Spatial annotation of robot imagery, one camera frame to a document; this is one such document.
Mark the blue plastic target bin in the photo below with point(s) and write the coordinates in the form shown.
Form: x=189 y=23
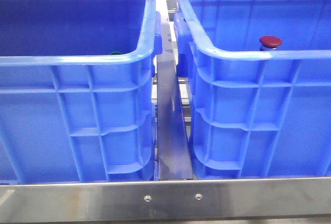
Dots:
x=257 y=114

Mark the metal roller rack frame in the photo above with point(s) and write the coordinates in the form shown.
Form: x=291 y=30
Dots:
x=176 y=197

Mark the green push button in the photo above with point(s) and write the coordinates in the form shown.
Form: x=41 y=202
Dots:
x=116 y=53

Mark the red mushroom push button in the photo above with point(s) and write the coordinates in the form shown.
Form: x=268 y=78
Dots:
x=269 y=43

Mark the blue bin with buttons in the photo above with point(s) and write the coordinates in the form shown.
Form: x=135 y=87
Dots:
x=70 y=111

